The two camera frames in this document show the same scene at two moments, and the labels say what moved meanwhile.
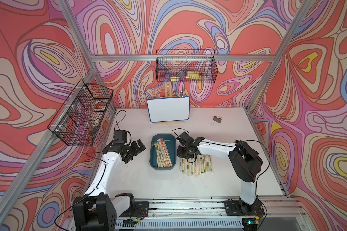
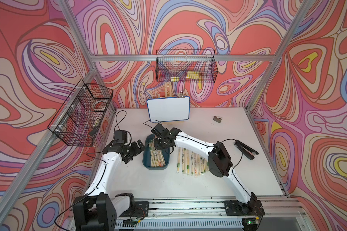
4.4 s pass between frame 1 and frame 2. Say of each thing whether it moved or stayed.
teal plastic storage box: moved
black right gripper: moved
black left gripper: stayed
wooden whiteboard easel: stayed
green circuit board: stayed
